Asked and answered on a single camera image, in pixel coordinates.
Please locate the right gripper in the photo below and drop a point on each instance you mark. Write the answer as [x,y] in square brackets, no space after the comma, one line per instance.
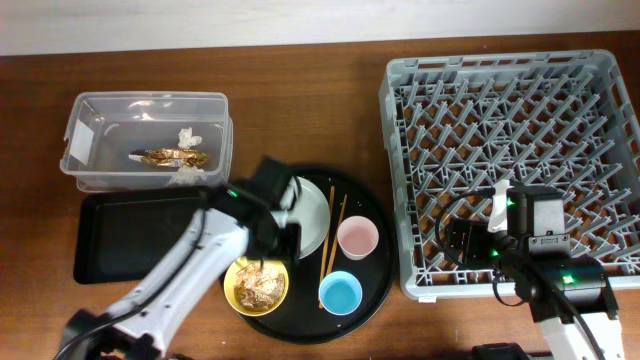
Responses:
[475,230]

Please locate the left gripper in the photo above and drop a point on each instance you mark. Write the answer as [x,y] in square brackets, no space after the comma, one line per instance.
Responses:
[291,247]

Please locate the grey plate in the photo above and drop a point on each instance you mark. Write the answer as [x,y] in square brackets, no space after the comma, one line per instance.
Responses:
[312,213]

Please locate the white tissue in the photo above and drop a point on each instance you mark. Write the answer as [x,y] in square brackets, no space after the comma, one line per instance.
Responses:
[187,175]
[187,139]

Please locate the yellow bowl with food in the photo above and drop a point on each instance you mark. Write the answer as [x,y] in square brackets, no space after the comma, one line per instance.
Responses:
[254,287]

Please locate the brown gold snack wrapper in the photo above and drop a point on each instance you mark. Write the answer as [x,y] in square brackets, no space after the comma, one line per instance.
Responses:
[170,157]

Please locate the blue cup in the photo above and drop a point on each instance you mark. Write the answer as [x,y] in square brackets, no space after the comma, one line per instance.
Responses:
[340,293]

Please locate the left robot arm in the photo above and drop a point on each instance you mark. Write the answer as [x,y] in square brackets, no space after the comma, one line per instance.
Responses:
[230,221]

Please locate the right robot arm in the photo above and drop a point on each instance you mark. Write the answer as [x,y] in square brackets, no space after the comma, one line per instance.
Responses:
[525,240]

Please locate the grey dishwasher rack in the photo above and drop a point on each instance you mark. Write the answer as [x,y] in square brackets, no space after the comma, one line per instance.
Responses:
[456,124]

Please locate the left wooden chopstick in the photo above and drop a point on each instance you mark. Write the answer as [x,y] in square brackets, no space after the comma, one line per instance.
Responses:
[326,239]

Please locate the wooden chopstick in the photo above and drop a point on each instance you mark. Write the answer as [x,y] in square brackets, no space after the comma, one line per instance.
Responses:
[335,241]
[326,239]

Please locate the right wooden chopstick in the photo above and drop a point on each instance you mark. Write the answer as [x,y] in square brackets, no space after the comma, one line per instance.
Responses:
[335,241]

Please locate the pink cup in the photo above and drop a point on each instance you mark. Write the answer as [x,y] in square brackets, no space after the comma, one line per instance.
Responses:
[358,237]

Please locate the round black tray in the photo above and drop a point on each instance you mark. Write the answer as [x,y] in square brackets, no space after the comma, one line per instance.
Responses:
[299,319]

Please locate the black rectangular tray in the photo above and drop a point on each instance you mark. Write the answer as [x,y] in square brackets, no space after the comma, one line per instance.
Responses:
[123,235]

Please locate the clear plastic bin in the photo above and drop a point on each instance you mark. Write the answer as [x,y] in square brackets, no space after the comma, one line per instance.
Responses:
[105,127]

